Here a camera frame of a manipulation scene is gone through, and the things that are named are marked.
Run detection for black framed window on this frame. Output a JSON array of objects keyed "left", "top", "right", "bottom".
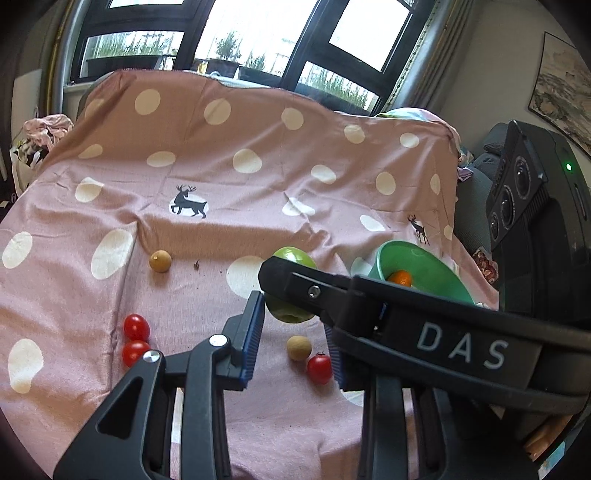
[{"left": 71, "top": 0, "right": 441, "bottom": 112}]

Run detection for green plastic bowl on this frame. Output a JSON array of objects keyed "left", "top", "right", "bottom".
[{"left": 368, "top": 240, "right": 476, "bottom": 305}]

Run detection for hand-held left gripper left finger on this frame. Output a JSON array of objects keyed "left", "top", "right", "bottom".
[{"left": 53, "top": 291, "right": 267, "bottom": 480}]

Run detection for potted plant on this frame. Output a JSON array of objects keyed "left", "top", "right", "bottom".
[{"left": 208, "top": 30, "right": 243, "bottom": 77}]

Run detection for grey sofa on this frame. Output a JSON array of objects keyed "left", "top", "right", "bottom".
[{"left": 455, "top": 122, "right": 509, "bottom": 252}]

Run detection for grey curtain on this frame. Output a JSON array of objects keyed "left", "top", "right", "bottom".
[
  {"left": 390, "top": 0, "right": 481, "bottom": 121},
  {"left": 48, "top": 0, "right": 90, "bottom": 116}
]

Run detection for black planter box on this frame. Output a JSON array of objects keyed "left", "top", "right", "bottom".
[
  {"left": 240, "top": 67, "right": 284, "bottom": 86},
  {"left": 85, "top": 55, "right": 164, "bottom": 79},
  {"left": 300, "top": 85, "right": 372, "bottom": 109}
]

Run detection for white panel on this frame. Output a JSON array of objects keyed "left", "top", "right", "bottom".
[{"left": 11, "top": 69, "right": 42, "bottom": 123}]

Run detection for tan longan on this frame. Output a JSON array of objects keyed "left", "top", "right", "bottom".
[
  {"left": 287, "top": 335, "right": 312, "bottom": 361},
  {"left": 149, "top": 250, "right": 173, "bottom": 274}
]

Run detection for pink crumpled clothes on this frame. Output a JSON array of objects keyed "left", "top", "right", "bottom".
[{"left": 23, "top": 114, "right": 75, "bottom": 148}]

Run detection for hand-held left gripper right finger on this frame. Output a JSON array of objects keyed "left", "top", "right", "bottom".
[{"left": 324, "top": 322, "right": 451, "bottom": 480}]

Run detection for purple cloth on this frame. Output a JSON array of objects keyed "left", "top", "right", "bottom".
[{"left": 456, "top": 148, "right": 474, "bottom": 181}]

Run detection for pink polka dot deer cloth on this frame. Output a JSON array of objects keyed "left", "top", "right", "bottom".
[{"left": 0, "top": 69, "right": 502, "bottom": 480}]

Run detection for large green fruit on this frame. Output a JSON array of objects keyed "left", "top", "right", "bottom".
[{"left": 265, "top": 246, "right": 319, "bottom": 324}]

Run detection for red cherry tomato with stem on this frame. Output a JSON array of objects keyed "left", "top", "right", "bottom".
[{"left": 307, "top": 353, "right": 333, "bottom": 385}]

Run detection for landscape wall painting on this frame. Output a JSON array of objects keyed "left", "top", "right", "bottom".
[{"left": 529, "top": 31, "right": 591, "bottom": 160}]

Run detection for red floral packet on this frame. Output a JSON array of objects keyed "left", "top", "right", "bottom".
[{"left": 473, "top": 249, "right": 499, "bottom": 282}]

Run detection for pile of clothes left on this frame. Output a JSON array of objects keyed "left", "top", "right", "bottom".
[{"left": 9, "top": 138, "right": 51, "bottom": 195}]

